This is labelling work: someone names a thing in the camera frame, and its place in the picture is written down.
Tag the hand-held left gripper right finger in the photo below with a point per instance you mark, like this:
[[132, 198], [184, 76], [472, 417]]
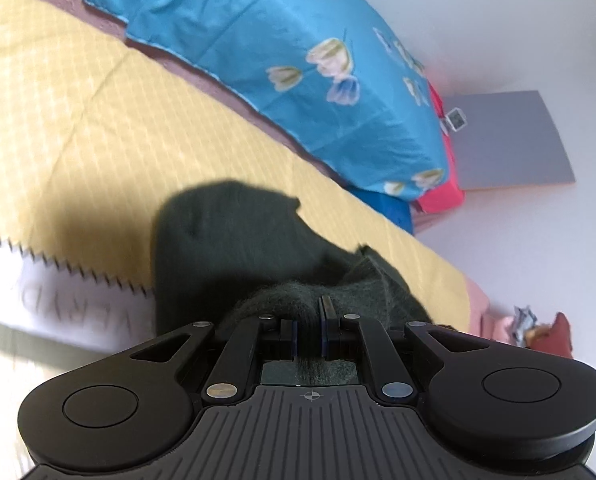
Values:
[[328, 335]]

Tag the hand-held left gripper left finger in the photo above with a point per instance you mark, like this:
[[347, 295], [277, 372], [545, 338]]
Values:
[[286, 336]]

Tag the dark green sweater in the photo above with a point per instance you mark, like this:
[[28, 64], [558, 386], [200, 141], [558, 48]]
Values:
[[238, 250]]

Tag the blue cloth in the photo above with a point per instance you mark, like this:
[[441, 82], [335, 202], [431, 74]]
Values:
[[392, 207]]

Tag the red bed sheet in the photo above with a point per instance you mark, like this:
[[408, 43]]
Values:
[[440, 195]]

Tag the colourful crumpled cloth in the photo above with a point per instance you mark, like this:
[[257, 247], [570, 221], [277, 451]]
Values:
[[526, 321]]

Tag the red-brown cushion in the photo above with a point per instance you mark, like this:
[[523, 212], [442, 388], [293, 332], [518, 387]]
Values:
[[557, 337]]

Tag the small digital clock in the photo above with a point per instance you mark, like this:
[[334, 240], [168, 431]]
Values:
[[455, 120]]

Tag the grey door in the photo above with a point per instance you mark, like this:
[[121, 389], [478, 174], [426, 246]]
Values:
[[517, 145]]

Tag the blue floral bed sheet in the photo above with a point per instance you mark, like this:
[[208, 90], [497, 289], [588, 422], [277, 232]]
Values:
[[288, 60]]

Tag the yellow quilted blanket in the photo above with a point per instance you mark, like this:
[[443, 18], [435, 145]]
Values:
[[103, 125]]

